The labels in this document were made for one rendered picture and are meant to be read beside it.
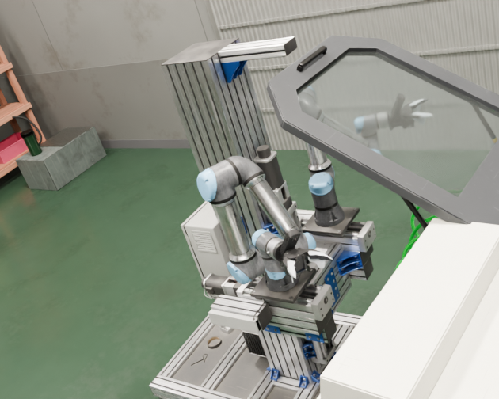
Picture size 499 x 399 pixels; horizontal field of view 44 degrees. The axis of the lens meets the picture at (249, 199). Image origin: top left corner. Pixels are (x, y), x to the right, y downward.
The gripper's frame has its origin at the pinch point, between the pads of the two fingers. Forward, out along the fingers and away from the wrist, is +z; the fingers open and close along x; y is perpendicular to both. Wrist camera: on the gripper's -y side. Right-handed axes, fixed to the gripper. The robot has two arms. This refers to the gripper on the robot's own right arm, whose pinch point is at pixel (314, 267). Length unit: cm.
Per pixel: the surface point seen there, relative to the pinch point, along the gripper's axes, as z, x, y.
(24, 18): -672, -62, -42
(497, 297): 54, -21, -4
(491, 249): 47, -27, -13
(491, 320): 59, -13, -3
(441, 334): 59, 5, -9
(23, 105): -693, -32, 65
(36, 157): -586, -13, 105
